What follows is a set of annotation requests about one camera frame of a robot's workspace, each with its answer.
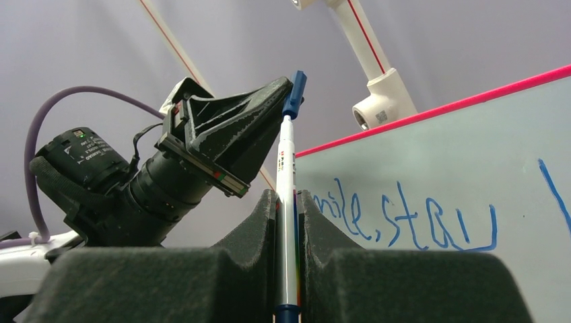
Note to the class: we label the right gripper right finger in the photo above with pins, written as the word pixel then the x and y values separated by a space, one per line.
pixel 344 282

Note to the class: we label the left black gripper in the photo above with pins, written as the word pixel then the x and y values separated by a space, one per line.
pixel 225 140

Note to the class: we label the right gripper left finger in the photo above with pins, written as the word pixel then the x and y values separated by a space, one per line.
pixel 230 281

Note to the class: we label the white marker pen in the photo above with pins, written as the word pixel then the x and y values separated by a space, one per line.
pixel 287 285

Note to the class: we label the blue marker cap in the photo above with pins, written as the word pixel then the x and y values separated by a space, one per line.
pixel 295 98

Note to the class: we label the red framed whiteboard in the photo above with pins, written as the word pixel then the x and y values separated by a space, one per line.
pixel 490 173

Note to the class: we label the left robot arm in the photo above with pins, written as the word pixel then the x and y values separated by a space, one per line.
pixel 109 202

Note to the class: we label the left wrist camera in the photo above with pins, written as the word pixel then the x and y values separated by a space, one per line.
pixel 183 90

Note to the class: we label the white pvc pipe frame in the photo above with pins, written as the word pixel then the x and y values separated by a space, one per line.
pixel 388 93

